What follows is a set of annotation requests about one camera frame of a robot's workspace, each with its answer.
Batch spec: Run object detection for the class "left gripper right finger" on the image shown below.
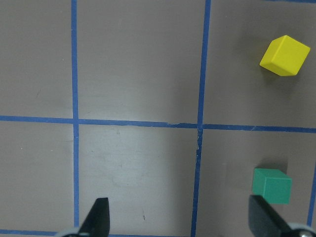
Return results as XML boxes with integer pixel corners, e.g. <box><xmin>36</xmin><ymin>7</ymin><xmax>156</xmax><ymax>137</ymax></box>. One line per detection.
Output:
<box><xmin>248</xmin><ymin>195</ymin><xmax>293</xmax><ymax>237</ymax></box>

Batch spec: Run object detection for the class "yellow wooden block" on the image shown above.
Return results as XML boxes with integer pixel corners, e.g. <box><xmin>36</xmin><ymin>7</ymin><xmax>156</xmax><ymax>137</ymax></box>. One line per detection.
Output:
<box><xmin>259</xmin><ymin>35</ymin><xmax>311</xmax><ymax>77</ymax></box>

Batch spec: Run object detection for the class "green wooden block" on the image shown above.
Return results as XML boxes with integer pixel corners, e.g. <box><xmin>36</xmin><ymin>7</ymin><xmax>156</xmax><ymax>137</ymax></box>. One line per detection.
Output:
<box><xmin>252</xmin><ymin>168</ymin><xmax>292</xmax><ymax>204</ymax></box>

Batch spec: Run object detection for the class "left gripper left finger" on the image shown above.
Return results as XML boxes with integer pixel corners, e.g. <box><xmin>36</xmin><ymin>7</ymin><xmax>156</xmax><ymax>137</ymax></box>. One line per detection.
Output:
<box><xmin>78</xmin><ymin>197</ymin><xmax>110</xmax><ymax>237</ymax></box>

